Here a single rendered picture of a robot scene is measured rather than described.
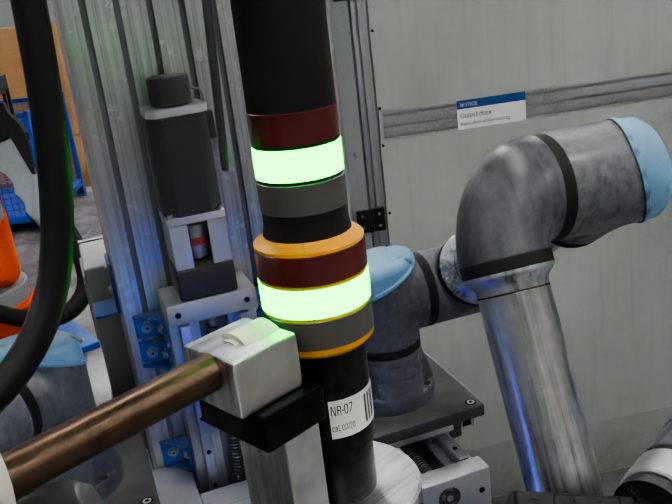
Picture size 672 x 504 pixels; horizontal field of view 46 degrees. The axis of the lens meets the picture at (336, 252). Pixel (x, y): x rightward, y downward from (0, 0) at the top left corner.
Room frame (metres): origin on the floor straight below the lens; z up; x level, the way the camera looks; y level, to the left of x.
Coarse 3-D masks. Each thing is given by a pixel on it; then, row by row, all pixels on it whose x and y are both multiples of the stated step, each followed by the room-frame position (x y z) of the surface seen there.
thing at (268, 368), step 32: (192, 352) 0.26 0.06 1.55; (224, 352) 0.25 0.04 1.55; (256, 352) 0.25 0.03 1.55; (288, 352) 0.26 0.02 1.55; (224, 384) 0.25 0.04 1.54; (256, 384) 0.25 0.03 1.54; (288, 384) 0.26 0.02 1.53; (320, 384) 0.26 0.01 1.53; (224, 416) 0.26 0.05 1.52; (256, 416) 0.25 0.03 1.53; (288, 416) 0.25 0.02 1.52; (320, 416) 0.26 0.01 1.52; (256, 448) 0.27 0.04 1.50; (288, 448) 0.26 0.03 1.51; (320, 448) 0.27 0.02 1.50; (384, 448) 0.31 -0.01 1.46; (256, 480) 0.27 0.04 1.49; (288, 480) 0.26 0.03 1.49; (320, 480) 0.26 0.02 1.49; (384, 480) 0.29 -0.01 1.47; (416, 480) 0.29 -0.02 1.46
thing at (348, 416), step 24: (312, 360) 0.27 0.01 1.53; (336, 360) 0.27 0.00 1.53; (360, 360) 0.28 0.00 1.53; (336, 384) 0.27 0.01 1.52; (360, 384) 0.28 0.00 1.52; (336, 408) 0.27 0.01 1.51; (360, 408) 0.28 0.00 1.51; (336, 432) 0.27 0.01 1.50; (360, 432) 0.28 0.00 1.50; (336, 456) 0.27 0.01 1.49; (360, 456) 0.28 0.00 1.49; (336, 480) 0.28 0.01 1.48; (360, 480) 0.28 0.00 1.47
